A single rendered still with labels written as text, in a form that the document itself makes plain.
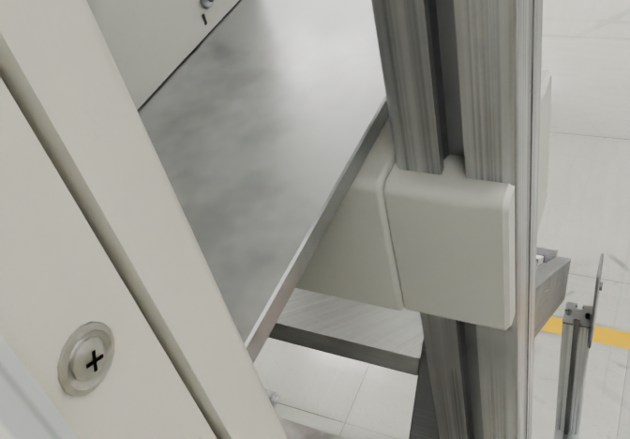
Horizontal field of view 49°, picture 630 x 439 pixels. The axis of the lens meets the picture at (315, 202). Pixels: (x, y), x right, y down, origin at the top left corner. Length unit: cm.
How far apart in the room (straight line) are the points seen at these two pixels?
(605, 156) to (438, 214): 215
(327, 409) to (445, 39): 163
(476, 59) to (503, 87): 1
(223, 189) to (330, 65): 7
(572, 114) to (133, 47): 231
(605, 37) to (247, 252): 277
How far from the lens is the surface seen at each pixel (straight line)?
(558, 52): 285
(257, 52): 29
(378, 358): 40
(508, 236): 23
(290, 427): 107
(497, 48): 19
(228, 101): 26
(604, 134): 245
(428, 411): 39
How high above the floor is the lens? 153
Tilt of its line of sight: 42 degrees down
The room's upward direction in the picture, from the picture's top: 15 degrees counter-clockwise
